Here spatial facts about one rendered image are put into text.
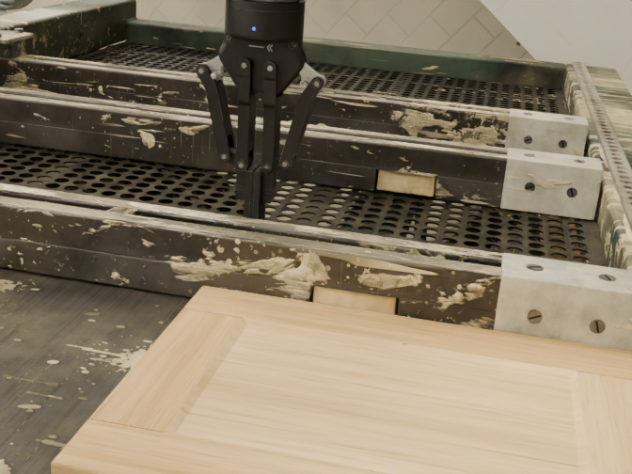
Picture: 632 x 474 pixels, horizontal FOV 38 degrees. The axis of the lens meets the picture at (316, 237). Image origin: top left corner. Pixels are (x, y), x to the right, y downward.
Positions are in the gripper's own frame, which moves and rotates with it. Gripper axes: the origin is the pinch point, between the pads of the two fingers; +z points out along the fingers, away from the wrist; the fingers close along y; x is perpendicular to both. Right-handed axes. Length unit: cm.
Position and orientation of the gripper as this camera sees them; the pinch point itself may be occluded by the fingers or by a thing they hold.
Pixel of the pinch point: (255, 200)
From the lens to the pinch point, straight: 93.3
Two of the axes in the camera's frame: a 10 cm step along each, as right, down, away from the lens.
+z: -0.7, 9.3, 3.5
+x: -2.0, 3.3, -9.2
